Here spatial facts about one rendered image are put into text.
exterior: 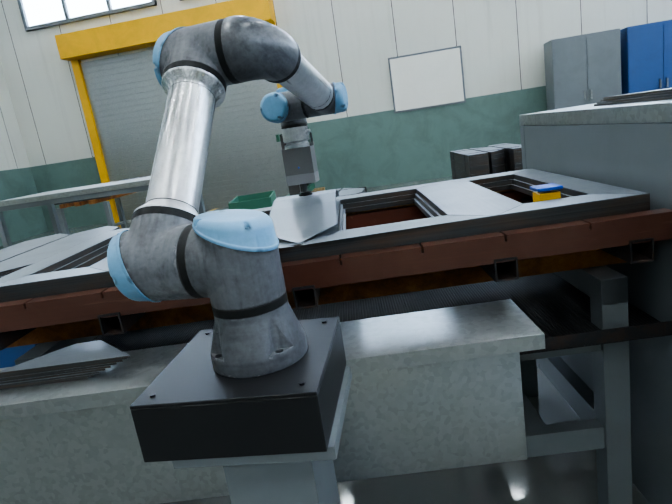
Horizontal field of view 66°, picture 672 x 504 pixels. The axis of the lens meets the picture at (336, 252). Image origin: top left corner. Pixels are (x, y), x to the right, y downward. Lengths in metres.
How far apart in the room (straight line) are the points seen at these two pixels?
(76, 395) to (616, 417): 1.22
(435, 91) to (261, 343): 8.87
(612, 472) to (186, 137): 1.28
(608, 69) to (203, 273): 8.93
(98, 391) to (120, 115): 9.81
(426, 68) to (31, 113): 7.49
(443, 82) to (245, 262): 8.88
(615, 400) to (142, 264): 1.13
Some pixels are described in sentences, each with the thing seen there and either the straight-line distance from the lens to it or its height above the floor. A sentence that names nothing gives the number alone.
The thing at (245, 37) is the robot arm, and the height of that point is 1.28.
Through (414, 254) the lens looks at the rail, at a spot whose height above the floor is 0.81.
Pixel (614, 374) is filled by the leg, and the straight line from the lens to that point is 1.44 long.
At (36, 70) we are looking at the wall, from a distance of 11.71.
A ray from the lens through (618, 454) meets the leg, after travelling 1.55.
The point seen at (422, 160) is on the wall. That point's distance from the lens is 9.53.
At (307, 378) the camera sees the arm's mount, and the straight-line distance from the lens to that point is 0.74.
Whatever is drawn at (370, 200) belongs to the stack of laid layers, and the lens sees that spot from 1.80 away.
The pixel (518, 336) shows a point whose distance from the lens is 1.03.
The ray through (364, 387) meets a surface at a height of 0.53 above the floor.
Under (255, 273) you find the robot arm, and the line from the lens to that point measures 0.74.
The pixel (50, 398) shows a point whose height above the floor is 0.68.
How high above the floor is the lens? 1.10
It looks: 13 degrees down
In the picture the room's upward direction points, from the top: 9 degrees counter-clockwise
